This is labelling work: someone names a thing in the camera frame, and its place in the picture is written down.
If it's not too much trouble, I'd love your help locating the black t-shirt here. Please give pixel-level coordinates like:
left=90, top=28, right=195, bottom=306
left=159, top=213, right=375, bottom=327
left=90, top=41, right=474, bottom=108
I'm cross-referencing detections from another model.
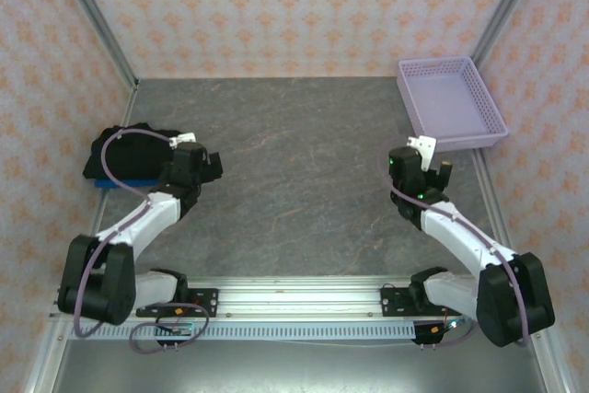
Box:
left=82, top=122, right=185, bottom=182

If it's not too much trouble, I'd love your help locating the blue folded t-shirt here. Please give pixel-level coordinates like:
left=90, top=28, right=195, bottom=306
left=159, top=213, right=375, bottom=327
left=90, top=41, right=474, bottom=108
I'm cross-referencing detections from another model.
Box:
left=95, top=178, right=160, bottom=191

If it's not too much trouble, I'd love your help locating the lavender plastic basket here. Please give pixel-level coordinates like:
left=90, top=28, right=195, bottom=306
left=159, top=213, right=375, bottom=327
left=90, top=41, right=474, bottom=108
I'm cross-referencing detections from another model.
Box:
left=396, top=55, right=511, bottom=154

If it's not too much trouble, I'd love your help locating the right small electronics board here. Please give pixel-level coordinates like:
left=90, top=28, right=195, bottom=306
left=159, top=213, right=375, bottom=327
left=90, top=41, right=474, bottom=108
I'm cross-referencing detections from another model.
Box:
left=427, top=318, right=464, bottom=334

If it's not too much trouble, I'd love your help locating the small electronics board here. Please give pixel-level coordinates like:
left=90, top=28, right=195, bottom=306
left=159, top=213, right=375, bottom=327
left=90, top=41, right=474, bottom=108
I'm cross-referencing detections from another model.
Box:
left=427, top=318, right=464, bottom=334
left=156, top=321, right=193, bottom=337

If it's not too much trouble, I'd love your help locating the left small electronics board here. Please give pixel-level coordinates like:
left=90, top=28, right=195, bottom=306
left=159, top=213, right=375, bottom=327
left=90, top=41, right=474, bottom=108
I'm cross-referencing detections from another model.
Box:
left=156, top=321, right=193, bottom=337

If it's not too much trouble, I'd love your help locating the steel sheet panel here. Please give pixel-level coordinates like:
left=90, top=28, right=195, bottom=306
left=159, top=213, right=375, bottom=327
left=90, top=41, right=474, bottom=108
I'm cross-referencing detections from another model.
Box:
left=50, top=340, right=553, bottom=393

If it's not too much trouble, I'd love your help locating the right aluminium table edge rail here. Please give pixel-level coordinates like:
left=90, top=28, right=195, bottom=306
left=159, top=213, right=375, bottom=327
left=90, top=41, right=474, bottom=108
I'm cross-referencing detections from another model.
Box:
left=473, top=148, right=512, bottom=251

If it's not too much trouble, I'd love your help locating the aluminium table edge rail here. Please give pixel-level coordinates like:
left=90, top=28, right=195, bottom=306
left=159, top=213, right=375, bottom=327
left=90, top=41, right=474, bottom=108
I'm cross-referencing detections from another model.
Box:
left=73, top=82, right=139, bottom=283
left=473, top=148, right=512, bottom=251

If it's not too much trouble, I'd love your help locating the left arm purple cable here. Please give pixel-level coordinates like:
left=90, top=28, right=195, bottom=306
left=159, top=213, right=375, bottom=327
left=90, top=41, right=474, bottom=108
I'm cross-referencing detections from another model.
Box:
left=73, top=128, right=211, bottom=353

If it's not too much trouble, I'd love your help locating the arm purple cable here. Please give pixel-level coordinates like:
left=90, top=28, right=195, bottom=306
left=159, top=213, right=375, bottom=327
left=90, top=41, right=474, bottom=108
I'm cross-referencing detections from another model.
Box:
left=376, top=138, right=530, bottom=349
left=73, top=128, right=211, bottom=353

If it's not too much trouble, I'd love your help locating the left aluminium table edge rail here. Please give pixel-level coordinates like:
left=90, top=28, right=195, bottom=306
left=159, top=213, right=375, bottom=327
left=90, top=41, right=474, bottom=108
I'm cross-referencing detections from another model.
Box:
left=73, top=82, right=139, bottom=283

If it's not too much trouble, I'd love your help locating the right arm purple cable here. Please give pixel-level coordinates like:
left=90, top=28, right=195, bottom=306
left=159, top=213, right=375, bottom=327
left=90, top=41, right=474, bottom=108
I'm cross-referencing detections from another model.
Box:
left=376, top=138, right=530, bottom=349

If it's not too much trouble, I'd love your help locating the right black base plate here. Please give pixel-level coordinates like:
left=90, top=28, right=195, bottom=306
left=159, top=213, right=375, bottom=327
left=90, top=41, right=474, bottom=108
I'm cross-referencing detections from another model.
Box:
left=380, top=285, right=427, bottom=318

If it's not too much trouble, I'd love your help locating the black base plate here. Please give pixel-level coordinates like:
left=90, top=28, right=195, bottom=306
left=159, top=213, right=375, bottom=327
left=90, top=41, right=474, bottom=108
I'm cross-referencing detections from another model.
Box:
left=136, top=288, right=220, bottom=319
left=380, top=285, right=427, bottom=318

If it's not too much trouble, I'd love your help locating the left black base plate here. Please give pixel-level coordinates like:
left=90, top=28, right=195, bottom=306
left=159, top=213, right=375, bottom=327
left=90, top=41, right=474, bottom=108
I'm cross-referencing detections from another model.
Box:
left=136, top=288, right=220, bottom=319

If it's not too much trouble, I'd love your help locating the aluminium mounting rail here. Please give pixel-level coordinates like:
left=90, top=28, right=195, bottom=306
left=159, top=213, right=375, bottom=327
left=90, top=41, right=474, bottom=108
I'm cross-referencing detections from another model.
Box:
left=49, top=275, right=479, bottom=320

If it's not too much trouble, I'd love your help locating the right aluminium frame post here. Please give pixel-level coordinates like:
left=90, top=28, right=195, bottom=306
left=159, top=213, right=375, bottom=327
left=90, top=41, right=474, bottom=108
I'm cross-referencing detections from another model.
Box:
left=471, top=0, right=547, bottom=72

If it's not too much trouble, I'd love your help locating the aluminium frame post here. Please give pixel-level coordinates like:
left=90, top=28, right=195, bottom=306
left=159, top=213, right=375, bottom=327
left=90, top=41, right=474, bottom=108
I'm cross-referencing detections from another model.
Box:
left=48, top=0, right=139, bottom=90
left=471, top=0, right=547, bottom=72

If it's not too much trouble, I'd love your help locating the left aluminium frame post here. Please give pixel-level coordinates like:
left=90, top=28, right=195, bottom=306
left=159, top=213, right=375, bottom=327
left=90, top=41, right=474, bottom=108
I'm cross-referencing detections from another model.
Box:
left=48, top=0, right=139, bottom=90

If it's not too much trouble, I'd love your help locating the grey slotted cable duct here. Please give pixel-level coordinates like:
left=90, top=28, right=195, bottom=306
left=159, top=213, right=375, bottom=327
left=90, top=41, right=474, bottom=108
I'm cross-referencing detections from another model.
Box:
left=68, top=322, right=418, bottom=341

